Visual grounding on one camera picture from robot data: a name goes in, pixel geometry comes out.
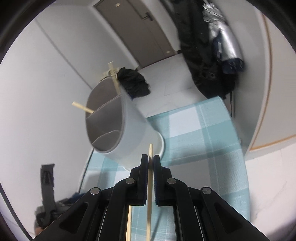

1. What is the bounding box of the teal plaid placemat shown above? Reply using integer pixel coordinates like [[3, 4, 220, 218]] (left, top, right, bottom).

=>
[[79, 97, 250, 240]]

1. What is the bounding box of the black hanging coat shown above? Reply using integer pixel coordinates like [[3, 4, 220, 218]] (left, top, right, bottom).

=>
[[171, 1, 237, 99]]

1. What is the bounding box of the black clothes pile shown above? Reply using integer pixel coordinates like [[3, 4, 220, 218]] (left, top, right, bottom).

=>
[[117, 68, 151, 99]]

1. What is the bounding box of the grey entrance door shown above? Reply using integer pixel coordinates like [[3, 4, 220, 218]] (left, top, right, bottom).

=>
[[94, 0, 176, 68]]

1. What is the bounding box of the white utensil holder cup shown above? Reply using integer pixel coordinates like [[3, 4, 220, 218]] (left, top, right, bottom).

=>
[[85, 77, 165, 170]]

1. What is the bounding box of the silver folded umbrella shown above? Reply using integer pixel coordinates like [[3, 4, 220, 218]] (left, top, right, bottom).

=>
[[203, 1, 244, 74]]

